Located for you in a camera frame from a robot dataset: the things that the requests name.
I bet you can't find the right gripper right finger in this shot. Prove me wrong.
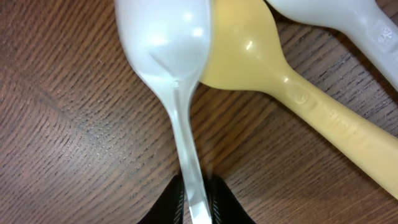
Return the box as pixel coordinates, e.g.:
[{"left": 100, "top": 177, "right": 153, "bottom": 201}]
[{"left": 205, "top": 175, "right": 256, "bottom": 224}]

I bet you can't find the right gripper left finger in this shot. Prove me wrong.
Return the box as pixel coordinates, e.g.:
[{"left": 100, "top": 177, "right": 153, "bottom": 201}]
[{"left": 138, "top": 175, "right": 185, "bottom": 224}]

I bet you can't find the yellow plastic spoon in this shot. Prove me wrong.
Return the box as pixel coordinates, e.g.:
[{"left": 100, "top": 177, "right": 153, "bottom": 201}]
[{"left": 201, "top": 0, "right": 397, "bottom": 196}]

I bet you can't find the white spoon thick handle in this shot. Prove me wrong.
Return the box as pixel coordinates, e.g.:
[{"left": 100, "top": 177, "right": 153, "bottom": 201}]
[{"left": 267, "top": 0, "right": 397, "bottom": 88}]

